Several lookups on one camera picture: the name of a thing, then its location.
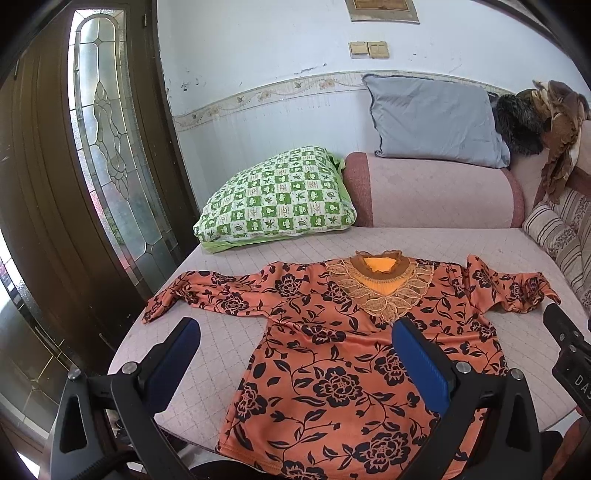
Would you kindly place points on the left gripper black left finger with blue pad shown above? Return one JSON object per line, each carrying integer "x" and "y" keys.
{"x": 106, "y": 422}

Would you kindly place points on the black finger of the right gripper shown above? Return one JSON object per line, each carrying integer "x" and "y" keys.
{"x": 561, "y": 328}

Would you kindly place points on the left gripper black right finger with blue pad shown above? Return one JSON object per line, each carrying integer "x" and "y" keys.
{"x": 509, "y": 442}

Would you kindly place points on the orange floral blouse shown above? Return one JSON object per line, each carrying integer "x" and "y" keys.
{"x": 324, "y": 395}

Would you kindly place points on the brown clothes pile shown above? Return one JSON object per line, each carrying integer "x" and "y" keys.
{"x": 548, "y": 118}

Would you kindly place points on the pink quilted bed sheet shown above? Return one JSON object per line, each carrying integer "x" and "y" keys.
{"x": 228, "y": 342}

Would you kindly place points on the striped beige pillow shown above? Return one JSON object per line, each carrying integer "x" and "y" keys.
{"x": 562, "y": 230}

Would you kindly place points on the dark wooden door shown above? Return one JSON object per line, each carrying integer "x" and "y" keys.
{"x": 76, "y": 284}

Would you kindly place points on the pink bolster cushion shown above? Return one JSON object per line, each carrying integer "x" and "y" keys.
{"x": 415, "y": 193}

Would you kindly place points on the stained glass window panel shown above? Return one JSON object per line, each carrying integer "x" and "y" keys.
{"x": 110, "y": 151}

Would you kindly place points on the grey pillow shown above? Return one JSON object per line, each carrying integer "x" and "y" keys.
{"x": 420, "y": 118}

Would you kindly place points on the green white patterned pillow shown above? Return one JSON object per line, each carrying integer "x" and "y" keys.
{"x": 294, "y": 193}

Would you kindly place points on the gold light switch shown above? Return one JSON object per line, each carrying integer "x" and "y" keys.
{"x": 378, "y": 50}
{"x": 358, "y": 49}

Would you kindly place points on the framed wall picture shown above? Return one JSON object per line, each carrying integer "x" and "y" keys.
{"x": 403, "y": 11}

